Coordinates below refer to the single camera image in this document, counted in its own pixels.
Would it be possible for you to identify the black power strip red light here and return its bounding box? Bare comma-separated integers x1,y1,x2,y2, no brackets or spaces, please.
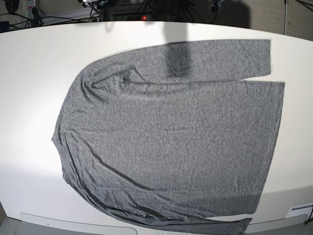
98,15,152,22

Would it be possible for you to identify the grey tripod pole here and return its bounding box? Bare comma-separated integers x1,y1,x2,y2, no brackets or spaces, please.
283,0,289,35

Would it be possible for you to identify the grey long-sleeve T-shirt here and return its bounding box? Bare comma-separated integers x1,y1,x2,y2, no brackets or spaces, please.
52,40,285,235

